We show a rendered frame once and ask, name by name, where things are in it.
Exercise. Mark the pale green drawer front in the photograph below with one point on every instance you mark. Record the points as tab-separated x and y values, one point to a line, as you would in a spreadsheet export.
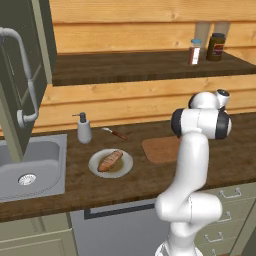
238	215
246	193
230	235
223	249

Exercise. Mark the dark wooden cabinet shelf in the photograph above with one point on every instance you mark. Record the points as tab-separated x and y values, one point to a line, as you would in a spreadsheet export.
126	66

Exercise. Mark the grey steel sink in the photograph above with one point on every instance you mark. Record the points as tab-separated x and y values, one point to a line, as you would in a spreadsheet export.
43	166

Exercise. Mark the pale green cupboard door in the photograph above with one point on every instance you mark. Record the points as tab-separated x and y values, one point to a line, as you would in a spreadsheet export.
33	240

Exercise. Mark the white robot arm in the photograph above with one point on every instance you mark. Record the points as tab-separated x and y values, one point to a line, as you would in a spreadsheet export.
191	166

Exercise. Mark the white round plate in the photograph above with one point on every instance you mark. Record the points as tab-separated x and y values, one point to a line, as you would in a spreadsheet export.
125	163

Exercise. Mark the spice jar with blue lid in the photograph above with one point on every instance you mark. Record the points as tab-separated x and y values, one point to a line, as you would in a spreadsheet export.
194	53

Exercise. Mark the grey dishwasher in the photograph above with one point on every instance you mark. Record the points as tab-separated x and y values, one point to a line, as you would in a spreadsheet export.
126	236

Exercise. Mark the brown wooden cutting board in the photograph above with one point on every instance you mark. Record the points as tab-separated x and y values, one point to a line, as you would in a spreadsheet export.
161	150

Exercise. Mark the grey soap dispenser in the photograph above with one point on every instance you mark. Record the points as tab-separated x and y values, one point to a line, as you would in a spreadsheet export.
84	130

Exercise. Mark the dark green cabinet door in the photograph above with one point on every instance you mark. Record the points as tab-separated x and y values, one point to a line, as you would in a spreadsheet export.
13	76

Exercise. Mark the dark jam jar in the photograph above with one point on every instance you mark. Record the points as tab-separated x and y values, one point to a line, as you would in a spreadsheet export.
216	48

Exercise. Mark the brown baguette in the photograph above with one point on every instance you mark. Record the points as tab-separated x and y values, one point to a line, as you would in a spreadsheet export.
109	160

